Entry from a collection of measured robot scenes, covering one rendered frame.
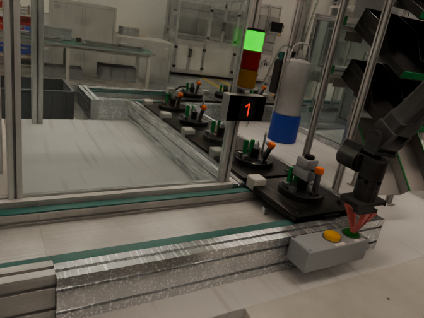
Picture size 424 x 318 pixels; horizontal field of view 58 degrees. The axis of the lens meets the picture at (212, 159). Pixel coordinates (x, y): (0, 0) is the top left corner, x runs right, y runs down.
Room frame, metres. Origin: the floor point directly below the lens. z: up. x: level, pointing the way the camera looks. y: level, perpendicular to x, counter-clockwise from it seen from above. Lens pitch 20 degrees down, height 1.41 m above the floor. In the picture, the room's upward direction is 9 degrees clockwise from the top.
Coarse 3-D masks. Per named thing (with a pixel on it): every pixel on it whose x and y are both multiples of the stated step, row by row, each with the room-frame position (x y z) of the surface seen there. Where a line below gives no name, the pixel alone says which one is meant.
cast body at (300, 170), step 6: (300, 156) 1.08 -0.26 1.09; (306, 156) 1.06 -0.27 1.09; (312, 156) 1.06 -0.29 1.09; (300, 162) 1.07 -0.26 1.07; (306, 162) 1.05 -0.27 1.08; (312, 162) 1.05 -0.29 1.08; (318, 162) 1.07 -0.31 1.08; (294, 168) 1.08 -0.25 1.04; (300, 168) 1.06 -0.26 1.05; (306, 168) 1.05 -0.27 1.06; (312, 168) 1.06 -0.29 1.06; (294, 174) 1.08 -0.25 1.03; (300, 174) 1.06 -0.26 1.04; (306, 174) 1.04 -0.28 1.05; (312, 174) 1.04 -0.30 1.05; (306, 180) 1.04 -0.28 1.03; (312, 180) 1.05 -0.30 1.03
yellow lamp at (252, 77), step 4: (240, 68) 1.07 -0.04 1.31; (240, 72) 1.06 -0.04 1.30; (244, 72) 1.05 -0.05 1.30; (248, 72) 1.05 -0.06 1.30; (252, 72) 1.05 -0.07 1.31; (256, 72) 1.06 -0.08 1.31; (240, 76) 1.06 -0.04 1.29; (244, 76) 1.05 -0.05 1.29; (248, 76) 1.05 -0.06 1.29; (252, 76) 1.05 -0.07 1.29; (256, 76) 1.07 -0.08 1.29; (240, 80) 1.06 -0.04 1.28; (244, 80) 1.05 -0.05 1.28; (248, 80) 1.05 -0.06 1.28; (252, 80) 1.05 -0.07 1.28; (240, 84) 1.05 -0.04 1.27; (244, 84) 1.05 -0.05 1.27; (248, 84) 1.05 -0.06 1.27; (252, 84) 1.05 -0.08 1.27; (252, 88) 1.06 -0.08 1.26
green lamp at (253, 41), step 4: (248, 32) 1.06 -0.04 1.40; (252, 32) 1.05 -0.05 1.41; (256, 32) 1.05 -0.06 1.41; (260, 32) 1.05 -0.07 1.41; (248, 36) 1.06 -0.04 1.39; (252, 36) 1.05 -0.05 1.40; (256, 36) 1.05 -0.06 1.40; (260, 36) 1.05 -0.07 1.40; (248, 40) 1.05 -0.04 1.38; (252, 40) 1.05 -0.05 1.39; (256, 40) 1.05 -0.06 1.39; (260, 40) 1.05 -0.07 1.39; (244, 44) 1.07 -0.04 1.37; (248, 44) 1.05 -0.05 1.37; (252, 44) 1.05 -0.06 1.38; (256, 44) 1.05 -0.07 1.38; (260, 44) 1.05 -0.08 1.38; (244, 48) 1.06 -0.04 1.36; (248, 48) 1.05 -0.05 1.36; (252, 48) 1.05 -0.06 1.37; (256, 48) 1.05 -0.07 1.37; (260, 48) 1.06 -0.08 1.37
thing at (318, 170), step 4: (316, 168) 1.03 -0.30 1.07; (320, 168) 1.02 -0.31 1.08; (316, 172) 1.03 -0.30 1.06; (320, 172) 1.02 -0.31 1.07; (316, 176) 1.03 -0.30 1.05; (320, 176) 1.03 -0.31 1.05; (316, 180) 1.02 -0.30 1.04; (320, 180) 1.03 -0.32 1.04; (316, 184) 1.02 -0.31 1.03; (312, 188) 1.03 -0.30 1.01; (316, 188) 1.02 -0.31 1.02; (316, 192) 1.03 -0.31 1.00
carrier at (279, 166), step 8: (264, 136) 1.34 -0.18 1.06; (256, 144) 1.28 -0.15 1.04; (264, 144) 1.34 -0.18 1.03; (240, 152) 1.27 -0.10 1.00; (248, 152) 1.33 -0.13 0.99; (256, 152) 1.28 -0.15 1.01; (240, 160) 1.24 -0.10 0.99; (248, 160) 1.25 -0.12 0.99; (256, 160) 1.26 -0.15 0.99; (272, 160) 1.29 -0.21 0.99; (232, 168) 1.19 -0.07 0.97; (240, 168) 1.20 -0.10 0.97; (248, 168) 1.22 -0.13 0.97; (256, 168) 1.22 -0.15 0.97; (264, 168) 1.23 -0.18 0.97; (272, 168) 1.26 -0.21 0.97; (280, 168) 1.27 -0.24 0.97; (240, 176) 1.14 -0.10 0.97; (264, 176) 1.17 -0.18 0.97; (272, 176) 1.19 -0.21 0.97; (280, 176) 1.21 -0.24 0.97
